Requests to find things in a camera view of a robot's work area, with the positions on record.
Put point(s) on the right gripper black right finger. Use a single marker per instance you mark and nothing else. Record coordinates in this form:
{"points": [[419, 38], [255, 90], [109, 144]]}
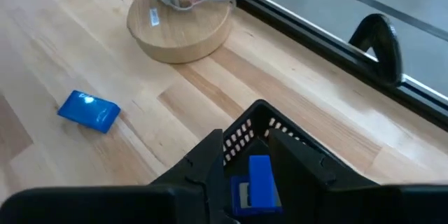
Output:
{"points": [[301, 182]]}

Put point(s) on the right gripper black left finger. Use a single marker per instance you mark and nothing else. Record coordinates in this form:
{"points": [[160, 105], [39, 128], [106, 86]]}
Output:
{"points": [[203, 168]]}

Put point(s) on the blue wedge-shaped clock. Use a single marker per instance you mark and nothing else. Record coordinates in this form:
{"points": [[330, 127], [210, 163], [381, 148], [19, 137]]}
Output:
{"points": [[89, 112]]}

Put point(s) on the dark blue digital clock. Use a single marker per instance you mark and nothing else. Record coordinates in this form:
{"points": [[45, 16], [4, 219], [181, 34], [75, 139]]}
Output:
{"points": [[236, 210]]}

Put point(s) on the black plastic mesh basket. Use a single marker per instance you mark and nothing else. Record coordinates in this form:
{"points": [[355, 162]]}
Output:
{"points": [[259, 110]]}

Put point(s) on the round wooden lamp base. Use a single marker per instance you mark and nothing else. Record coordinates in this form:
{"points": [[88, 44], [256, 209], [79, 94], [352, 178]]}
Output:
{"points": [[175, 35]]}

